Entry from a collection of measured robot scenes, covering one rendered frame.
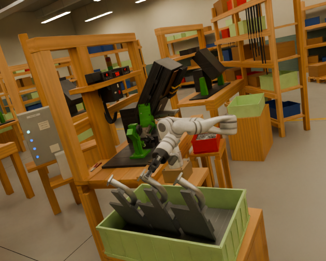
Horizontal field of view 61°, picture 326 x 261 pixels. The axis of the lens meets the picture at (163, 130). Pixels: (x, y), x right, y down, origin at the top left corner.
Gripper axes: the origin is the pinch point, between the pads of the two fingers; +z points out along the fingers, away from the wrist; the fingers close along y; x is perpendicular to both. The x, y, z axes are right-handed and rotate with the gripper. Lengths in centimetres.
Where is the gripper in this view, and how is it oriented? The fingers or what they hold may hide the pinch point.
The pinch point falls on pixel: (147, 176)
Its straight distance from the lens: 120.3
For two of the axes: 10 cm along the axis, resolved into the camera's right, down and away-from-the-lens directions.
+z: -4.5, 6.4, -6.2
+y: 3.0, -5.4, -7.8
